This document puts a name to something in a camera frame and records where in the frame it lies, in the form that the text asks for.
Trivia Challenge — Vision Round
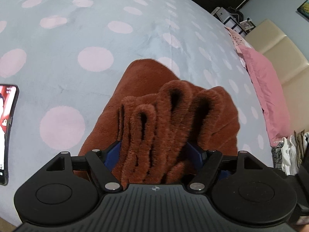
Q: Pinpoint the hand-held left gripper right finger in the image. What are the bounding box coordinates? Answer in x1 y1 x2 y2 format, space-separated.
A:
186 142 267 194

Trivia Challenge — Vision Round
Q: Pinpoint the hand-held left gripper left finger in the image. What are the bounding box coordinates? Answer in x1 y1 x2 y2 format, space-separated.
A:
45 141 121 193

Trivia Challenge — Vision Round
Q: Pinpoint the rust brown fleece garment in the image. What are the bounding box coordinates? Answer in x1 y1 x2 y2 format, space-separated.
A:
72 58 240 191

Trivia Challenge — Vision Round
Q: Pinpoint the grey checked folded garment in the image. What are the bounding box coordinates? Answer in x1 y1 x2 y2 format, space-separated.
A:
271 141 285 169

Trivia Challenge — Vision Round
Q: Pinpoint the white folded garment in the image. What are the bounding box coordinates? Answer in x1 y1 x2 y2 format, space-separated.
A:
281 135 298 176

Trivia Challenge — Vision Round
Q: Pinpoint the plain pink pillow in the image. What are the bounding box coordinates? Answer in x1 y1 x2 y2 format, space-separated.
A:
243 46 291 148

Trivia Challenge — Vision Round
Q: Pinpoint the beige folded garment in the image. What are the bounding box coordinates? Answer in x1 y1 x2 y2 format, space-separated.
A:
296 131 305 168

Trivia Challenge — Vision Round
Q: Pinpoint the black smartphone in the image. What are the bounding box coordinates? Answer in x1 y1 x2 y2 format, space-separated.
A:
0 84 19 185

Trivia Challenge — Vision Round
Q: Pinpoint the pink patterned pillow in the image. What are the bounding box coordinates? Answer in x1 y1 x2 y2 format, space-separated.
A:
226 26 248 54

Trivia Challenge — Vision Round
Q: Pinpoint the beige padded headboard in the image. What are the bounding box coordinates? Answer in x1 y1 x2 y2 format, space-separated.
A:
245 19 309 136

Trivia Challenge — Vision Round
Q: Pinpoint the polka dot bed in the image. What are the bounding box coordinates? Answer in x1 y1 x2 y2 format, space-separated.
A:
0 0 277 226

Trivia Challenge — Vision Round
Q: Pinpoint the white nightstand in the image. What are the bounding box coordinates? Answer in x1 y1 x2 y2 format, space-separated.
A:
211 7 243 35

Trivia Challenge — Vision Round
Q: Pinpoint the black bag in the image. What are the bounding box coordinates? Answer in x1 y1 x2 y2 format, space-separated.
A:
228 7 243 21

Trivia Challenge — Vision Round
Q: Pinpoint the photo frame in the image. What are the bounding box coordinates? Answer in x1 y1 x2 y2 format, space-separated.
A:
239 19 255 31

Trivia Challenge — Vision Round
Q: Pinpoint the framed wall painting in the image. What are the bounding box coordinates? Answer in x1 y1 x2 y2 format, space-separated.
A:
297 0 309 20

